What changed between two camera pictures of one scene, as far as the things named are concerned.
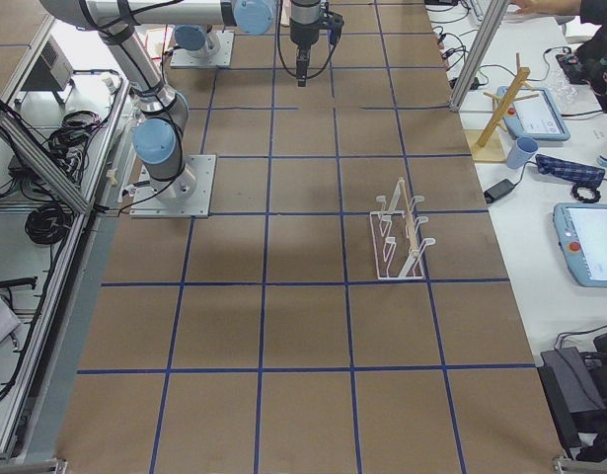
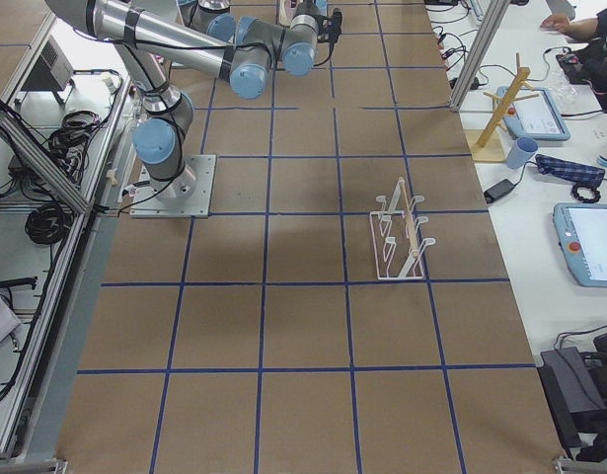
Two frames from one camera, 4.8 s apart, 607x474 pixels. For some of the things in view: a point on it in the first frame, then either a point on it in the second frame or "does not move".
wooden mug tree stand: x=490 y=143 does not move
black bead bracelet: x=595 y=197 does not move
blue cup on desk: x=524 y=148 does not move
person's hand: x=541 y=6 to x=560 y=23
